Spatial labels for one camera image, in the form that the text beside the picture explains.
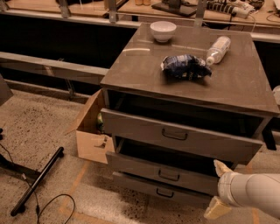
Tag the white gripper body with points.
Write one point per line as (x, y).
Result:
(225, 188)

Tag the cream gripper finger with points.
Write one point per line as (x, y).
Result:
(216, 209)
(220, 168)

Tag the grey drawer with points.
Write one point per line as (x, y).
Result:
(172, 167)
(161, 190)
(179, 137)

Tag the grey bottom drawer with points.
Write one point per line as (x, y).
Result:
(161, 190)

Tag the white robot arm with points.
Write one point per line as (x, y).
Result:
(261, 191)

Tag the grey top drawer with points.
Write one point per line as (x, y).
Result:
(179, 137)

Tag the grey drawer cabinet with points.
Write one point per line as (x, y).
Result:
(236, 99)

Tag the blue crumpled snack bag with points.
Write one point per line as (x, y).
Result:
(187, 67)

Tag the clear plastic bottle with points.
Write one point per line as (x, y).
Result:
(218, 50)

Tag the green item in box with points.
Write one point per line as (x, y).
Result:
(99, 123)

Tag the brown cardboard box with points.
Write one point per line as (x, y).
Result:
(91, 143)

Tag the white ceramic bowl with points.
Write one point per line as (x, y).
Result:
(162, 31)

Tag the white power strip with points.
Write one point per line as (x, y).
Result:
(236, 8)

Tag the black monitor base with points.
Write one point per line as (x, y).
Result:
(177, 7)

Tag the black metal stand bar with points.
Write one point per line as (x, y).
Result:
(20, 206)

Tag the grey metal rail beam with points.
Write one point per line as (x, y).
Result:
(54, 68)

